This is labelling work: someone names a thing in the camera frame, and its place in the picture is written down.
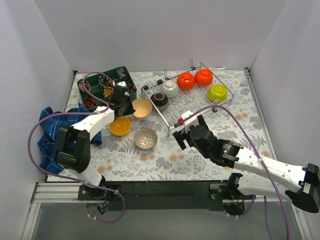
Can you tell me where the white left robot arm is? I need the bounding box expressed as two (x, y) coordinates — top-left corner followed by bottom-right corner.
(53, 85), (135, 200)

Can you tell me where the brown patterned white bowl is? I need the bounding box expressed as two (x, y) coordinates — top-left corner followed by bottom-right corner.
(134, 128), (158, 150)

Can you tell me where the yellow rolled tie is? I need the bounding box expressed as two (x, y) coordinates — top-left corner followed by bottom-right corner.
(103, 87), (114, 98)

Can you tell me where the floral table mat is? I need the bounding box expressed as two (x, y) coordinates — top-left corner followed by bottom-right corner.
(47, 69), (279, 182)

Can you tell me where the yellow bowl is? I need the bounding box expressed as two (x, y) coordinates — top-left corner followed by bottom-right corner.
(109, 116), (131, 137)

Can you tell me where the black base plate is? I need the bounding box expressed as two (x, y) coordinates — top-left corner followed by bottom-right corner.
(77, 180), (253, 214)

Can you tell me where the brown rolled tie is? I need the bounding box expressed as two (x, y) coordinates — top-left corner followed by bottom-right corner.
(78, 80), (92, 95)

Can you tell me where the lime green bowl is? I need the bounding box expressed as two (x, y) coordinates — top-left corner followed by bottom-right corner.
(207, 84), (228, 103)

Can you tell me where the pale green bowl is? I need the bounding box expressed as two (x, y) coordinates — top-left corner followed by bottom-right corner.
(160, 80), (180, 98)

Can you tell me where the black patterned bowl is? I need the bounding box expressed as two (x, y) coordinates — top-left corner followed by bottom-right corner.
(150, 92), (169, 112)

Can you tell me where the grey folded item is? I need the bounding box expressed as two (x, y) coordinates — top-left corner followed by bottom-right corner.
(116, 67), (130, 82)

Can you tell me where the blue plaid cloth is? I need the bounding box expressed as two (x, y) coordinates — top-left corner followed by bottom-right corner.
(37, 103), (103, 175)

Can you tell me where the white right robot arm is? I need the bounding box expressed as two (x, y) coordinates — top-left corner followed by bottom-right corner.
(173, 115), (320, 213)

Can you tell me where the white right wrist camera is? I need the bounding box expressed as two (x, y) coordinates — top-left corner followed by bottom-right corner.
(176, 110), (200, 133)

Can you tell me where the silver wire dish rack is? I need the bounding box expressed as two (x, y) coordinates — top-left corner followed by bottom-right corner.
(141, 58), (235, 137)

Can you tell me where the aluminium frame rail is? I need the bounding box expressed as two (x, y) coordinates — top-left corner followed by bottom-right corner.
(29, 181), (301, 208)

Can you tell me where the floral dark rolled tie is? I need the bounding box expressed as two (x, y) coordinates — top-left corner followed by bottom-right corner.
(98, 75), (112, 89)

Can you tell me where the orange bowl right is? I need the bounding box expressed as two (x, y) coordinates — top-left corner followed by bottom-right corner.
(194, 69), (214, 86)

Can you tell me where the orange bowl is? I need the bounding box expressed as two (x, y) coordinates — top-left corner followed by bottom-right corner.
(194, 69), (214, 86)
(176, 72), (196, 90)

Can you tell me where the beige ceramic bowl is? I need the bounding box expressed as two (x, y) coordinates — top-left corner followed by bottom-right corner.
(132, 98), (153, 119)

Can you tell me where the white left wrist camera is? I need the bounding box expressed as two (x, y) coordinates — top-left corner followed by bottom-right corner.
(116, 81), (128, 87)

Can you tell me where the red black rolled tie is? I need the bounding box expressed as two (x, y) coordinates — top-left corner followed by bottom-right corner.
(84, 96), (96, 109)

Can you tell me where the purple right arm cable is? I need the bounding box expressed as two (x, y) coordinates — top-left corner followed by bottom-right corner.
(179, 104), (291, 240)

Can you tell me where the orange bowl left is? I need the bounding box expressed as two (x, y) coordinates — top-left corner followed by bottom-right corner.
(176, 72), (196, 90)

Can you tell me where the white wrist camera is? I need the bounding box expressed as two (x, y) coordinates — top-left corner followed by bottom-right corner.
(176, 110), (200, 133)
(116, 81), (128, 87)

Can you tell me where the dark gold rolled tie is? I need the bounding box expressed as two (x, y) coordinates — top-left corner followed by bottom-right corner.
(127, 83), (137, 95)

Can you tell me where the green compartment tray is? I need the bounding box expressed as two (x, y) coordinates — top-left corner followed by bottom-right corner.
(77, 66), (137, 112)

